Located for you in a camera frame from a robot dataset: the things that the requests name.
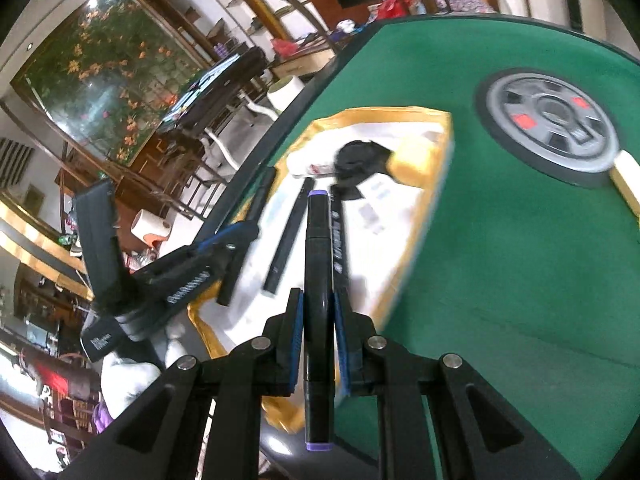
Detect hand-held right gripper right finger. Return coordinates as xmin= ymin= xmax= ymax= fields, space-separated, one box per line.
xmin=332 ymin=292 xmax=581 ymax=480

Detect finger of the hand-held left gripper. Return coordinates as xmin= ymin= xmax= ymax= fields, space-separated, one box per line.
xmin=196 ymin=220 xmax=262 ymax=257
xmin=215 ymin=247 xmax=247 ymax=307

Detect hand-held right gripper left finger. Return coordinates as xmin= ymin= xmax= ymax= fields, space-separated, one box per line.
xmin=65 ymin=287 xmax=305 ymax=480

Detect black marker purple caps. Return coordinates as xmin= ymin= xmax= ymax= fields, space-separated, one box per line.
xmin=302 ymin=190 xmax=335 ymax=451

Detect white tray gold taped rim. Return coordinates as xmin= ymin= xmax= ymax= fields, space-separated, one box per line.
xmin=187 ymin=105 xmax=456 ymax=431

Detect person's left hand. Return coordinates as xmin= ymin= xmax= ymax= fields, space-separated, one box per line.
xmin=99 ymin=319 xmax=202 ymax=419

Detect orange white stool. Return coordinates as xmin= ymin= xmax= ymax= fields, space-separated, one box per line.
xmin=131 ymin=209 xmax=173 ymax=248

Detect white plastic chair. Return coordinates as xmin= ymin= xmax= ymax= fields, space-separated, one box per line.
xmin=202 ymin=100 xmax=276 ymax=171

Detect small white bottle red mark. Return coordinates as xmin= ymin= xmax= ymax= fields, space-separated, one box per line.
xmin=287 ymin=152 xmax=342 ymax=178

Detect black side table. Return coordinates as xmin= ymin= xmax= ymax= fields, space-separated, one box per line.
xmin=162 ymin=47 xmax=271 ymax=133

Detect red bag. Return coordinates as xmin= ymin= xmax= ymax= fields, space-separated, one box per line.
xmin=375 ymin=0 xmax=417 ymax=20

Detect round grey table control panel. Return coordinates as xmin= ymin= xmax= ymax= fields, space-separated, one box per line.
xmin=474 ymin=67 xmax=627 ymax=190

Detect white beige eraser block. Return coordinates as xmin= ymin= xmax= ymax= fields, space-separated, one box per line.
xmin=609 ymin=150 xmax=640 ymax=215

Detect large floral wall painting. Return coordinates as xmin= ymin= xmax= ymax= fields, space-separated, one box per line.
xmin=10 ymin=0 xmax=211 ymax=168

